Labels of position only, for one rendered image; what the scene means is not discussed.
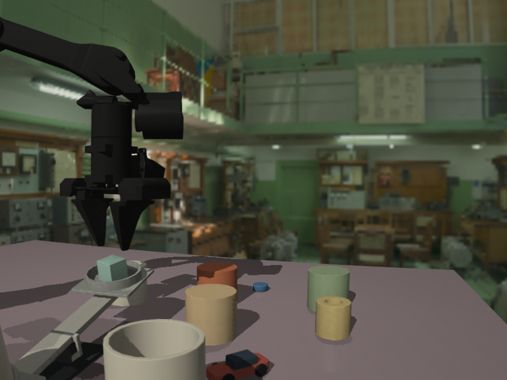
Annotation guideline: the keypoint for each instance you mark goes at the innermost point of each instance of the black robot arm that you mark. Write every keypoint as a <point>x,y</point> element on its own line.
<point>157,115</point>

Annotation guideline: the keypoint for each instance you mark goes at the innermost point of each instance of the red toy car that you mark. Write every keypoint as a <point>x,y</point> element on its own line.
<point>238,365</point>

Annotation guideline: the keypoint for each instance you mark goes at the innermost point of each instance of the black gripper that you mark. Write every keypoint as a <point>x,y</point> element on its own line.
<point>111,164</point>

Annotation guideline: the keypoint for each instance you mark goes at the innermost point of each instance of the blue cylinder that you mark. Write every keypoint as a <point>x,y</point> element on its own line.
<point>260,287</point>

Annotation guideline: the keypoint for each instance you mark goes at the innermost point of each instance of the green cylinder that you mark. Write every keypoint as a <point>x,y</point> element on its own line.
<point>326,281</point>

